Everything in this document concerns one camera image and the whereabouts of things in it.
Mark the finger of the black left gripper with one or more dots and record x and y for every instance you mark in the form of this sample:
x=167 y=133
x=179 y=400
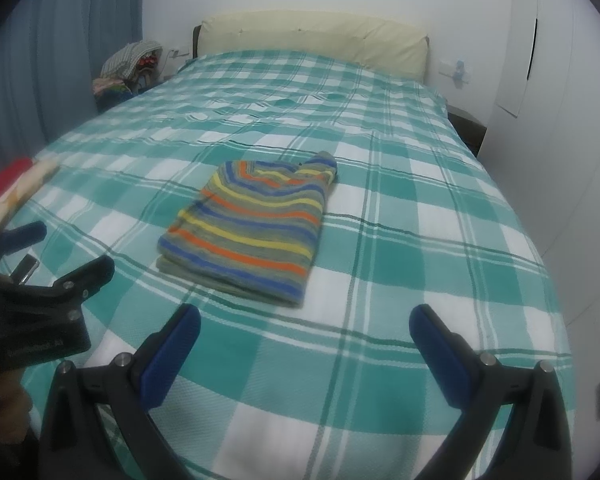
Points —
x=20 y=238
x=75 y=287

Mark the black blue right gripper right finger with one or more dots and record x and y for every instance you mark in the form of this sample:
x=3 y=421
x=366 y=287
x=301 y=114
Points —
x=535 y=443

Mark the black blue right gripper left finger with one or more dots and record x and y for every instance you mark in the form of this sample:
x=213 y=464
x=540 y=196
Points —
x=73 y=440

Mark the multicolour striped knit sweater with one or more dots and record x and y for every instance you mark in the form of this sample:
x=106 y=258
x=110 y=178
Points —
x=253 y=230

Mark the cream fleece sleeve forearm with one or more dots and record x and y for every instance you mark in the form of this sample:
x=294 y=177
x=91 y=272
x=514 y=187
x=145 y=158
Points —
x=24 y=187

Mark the pile of clothes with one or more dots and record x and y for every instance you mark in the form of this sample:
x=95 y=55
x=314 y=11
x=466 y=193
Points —
x=131 y=71

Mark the person's left hand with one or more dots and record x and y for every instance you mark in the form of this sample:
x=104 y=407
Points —
x=15 y=407

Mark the red cloth item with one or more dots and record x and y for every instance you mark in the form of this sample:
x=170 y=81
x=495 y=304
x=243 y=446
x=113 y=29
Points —
x=13 y=172

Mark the blue grey curtain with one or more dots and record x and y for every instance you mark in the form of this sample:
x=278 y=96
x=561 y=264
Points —
x=50 y=52

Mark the teal white plaid bedspread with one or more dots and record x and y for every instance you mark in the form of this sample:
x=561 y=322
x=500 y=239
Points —
x=334 y=388

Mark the white wardrobe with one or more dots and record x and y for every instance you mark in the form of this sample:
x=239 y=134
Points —
x=542 y=148

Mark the dark bedside table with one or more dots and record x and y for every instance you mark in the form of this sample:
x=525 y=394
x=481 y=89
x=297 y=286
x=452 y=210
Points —
x=470 y=130

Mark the cream padded headboard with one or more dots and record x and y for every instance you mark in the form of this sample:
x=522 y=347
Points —
x=390 y=47

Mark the wall socket with blue plug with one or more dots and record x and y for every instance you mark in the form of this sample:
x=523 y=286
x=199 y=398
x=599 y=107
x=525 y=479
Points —
x=457 y=71

